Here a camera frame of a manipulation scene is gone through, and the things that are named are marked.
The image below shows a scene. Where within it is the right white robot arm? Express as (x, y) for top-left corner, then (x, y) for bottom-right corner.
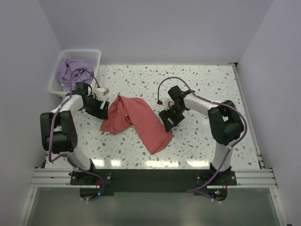
(157, 86), (247, 185)

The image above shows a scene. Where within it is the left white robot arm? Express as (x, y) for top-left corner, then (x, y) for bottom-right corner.
(40, 82), (110, 185)

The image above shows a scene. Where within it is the white plastic laundry basket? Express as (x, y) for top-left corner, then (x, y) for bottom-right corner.
(48, 49), (101, 97)

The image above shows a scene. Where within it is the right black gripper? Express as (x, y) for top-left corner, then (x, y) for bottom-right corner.
(159, 105), (185, 132)

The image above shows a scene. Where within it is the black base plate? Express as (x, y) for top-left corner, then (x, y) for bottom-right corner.
(69, 169), (237, 201)

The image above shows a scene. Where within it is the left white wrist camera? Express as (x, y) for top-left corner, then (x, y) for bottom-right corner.
(94, 87), (109, 98)

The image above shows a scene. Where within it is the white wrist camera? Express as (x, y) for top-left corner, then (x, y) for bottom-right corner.
(157, 98), (170, 110)
(94, 87), (109, 98)

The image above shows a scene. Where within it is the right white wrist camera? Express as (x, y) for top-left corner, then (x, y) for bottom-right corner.
(157, 98), (170, 110)

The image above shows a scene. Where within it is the salmon red t-shirt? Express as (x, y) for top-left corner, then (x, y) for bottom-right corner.
(100, 95), (173, 154)

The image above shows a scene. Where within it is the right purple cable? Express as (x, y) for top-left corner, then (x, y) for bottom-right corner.
(157, 77), (248, 196)

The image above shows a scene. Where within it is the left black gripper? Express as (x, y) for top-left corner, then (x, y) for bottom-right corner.
(83, 95), (109, 120)

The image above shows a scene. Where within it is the purple t-shirt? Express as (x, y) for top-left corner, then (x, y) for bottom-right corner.
(55, 58), (96, 92)

